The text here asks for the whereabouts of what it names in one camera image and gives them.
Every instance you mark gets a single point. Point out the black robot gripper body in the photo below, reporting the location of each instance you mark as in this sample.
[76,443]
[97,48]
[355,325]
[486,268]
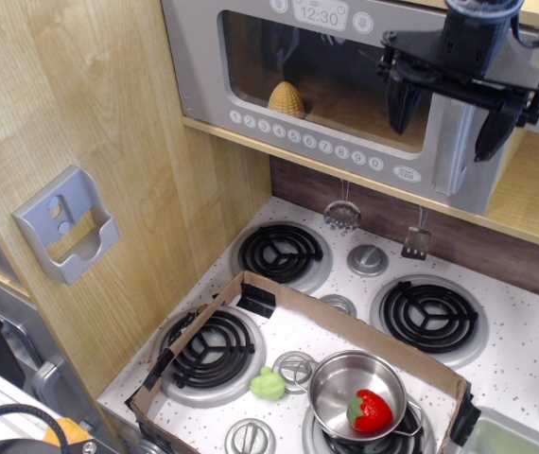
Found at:
[468,59]

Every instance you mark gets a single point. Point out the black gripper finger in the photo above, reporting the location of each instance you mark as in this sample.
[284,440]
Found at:
[494,132]
[403,99]

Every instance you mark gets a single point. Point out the grey toy microwave door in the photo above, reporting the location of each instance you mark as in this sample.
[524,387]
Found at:
[229,56]

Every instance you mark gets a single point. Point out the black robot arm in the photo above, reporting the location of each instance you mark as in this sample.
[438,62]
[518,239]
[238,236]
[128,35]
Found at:
[469,60]

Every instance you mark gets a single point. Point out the yellow toy corn cob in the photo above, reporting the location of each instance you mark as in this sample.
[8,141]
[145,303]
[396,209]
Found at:
[285,99]

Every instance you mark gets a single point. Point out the hanging metal strainer spoon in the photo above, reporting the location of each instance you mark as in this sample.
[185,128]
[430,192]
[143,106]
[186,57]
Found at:
[342,215]

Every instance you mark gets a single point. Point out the hanging metal spatula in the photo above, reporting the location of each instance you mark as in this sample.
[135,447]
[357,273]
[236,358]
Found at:
[417,240]

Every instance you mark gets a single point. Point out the back grey stove knob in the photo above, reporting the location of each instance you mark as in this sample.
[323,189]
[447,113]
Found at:
[367,261]

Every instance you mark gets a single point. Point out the grey stove knob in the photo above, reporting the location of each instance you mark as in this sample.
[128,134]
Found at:
[367,261]
[296,368]
[250,436]

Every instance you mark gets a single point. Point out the back left stove burner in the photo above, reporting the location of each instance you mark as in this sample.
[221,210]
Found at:
[288,253]

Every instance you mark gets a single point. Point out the back right stove burner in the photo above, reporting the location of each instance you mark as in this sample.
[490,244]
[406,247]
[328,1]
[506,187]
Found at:
[434,315]

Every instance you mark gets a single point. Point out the middle small grey knob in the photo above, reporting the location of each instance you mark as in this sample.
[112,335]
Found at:
[340,303]

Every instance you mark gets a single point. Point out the brown cardboard barrier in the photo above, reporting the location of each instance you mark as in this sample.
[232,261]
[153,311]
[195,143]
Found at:
[289,321]

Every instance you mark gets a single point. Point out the centre grey stove knob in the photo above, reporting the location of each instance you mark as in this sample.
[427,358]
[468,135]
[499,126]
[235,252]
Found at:
[296,368]

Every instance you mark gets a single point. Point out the small steel pot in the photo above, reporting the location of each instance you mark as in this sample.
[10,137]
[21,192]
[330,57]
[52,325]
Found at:
[336,380]

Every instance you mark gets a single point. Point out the grey toy sink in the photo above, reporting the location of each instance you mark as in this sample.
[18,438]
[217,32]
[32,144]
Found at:
[484,430]

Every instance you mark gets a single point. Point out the red toy strawberry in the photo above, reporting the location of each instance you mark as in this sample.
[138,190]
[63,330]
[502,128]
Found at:
[368,412]

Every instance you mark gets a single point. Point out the green toy vegetable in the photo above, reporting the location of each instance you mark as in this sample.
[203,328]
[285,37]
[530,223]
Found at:
[268,385]

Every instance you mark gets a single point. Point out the front left stove burner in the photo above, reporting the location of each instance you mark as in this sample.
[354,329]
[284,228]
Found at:
[218,364]

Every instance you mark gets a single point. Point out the front grey stove knob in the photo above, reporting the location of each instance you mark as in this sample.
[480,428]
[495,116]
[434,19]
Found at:
[250,436]

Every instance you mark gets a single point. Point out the orange toy food piece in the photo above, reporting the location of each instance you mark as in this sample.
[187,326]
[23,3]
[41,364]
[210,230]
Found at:
[72,431]

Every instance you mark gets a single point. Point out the grey wall phone holder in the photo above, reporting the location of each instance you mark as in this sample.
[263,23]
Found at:
[57,209]

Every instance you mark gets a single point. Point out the grey oven door handle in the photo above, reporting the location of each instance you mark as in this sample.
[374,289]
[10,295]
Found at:
[48,387]

